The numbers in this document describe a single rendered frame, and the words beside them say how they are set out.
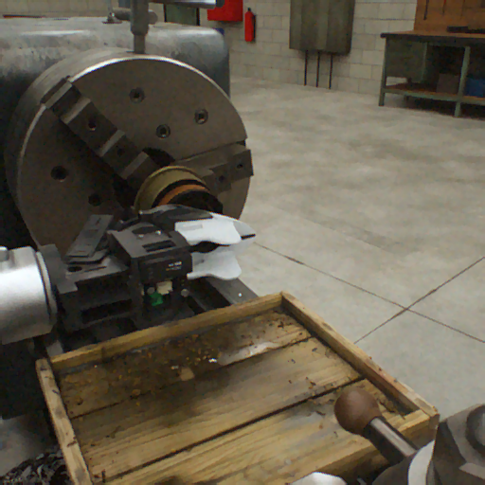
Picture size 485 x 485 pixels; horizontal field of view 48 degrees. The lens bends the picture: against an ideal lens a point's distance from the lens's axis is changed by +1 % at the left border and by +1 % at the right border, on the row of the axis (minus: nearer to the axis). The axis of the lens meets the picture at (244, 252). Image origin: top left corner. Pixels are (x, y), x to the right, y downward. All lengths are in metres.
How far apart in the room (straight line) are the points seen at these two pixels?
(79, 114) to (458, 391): 1.80
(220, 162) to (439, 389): 1.61
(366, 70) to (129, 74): 7.80
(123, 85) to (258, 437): 0.43
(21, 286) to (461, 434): 0.35
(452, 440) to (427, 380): 1.99
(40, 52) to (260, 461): 0.60
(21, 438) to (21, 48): 0.71
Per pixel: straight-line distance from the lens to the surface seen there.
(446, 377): 2.22
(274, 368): 0.68
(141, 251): 0.45
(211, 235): 0.51
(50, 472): 1.02
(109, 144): 0.63
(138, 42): 0.73
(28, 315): 0.46
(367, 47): 8.40
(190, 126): 0.72
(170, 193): 0.59
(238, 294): 0.88
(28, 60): 0.82
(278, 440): 0.59
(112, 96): 0.68
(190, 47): 0.89
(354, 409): 0.24
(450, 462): 0.19
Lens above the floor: 1.30
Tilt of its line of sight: 26 degrees down
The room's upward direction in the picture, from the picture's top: straight up
